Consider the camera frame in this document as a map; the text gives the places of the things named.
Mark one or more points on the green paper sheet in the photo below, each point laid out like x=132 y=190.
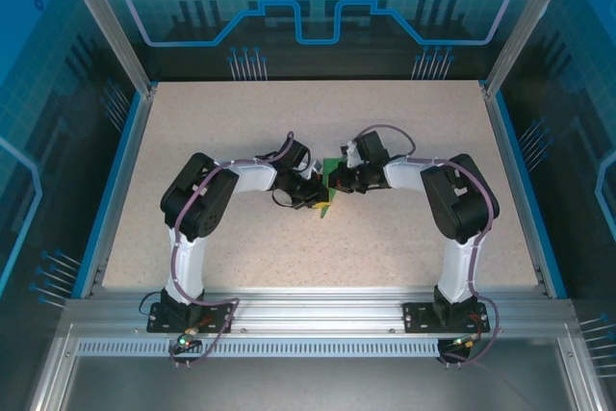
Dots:
x=332 y=165

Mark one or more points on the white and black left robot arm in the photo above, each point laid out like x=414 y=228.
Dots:
x=185 y=262

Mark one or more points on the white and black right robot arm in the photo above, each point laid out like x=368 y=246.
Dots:
x=454 y=266

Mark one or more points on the blue table edge strip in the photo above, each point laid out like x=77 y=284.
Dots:
x=513 y=141
x=126 y=141

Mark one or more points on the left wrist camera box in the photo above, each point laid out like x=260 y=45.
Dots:
x=315 y=170

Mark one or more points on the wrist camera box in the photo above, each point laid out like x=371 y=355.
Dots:
x=350 y=153
x=315 y=170

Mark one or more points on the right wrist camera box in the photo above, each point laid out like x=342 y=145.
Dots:
x=350 y=153

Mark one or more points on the aluminium mounting rail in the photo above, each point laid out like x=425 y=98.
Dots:
x=317 y=310

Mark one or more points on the aluminium side rail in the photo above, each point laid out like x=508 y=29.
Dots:
x=503 y=141
x=137 y=141

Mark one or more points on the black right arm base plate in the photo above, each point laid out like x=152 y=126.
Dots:
x=416 y=317

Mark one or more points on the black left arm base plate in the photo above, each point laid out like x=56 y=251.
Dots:
x=161 y=322

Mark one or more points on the aluminium frame post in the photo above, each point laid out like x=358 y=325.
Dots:
x=113 y=26
x=525 y=26

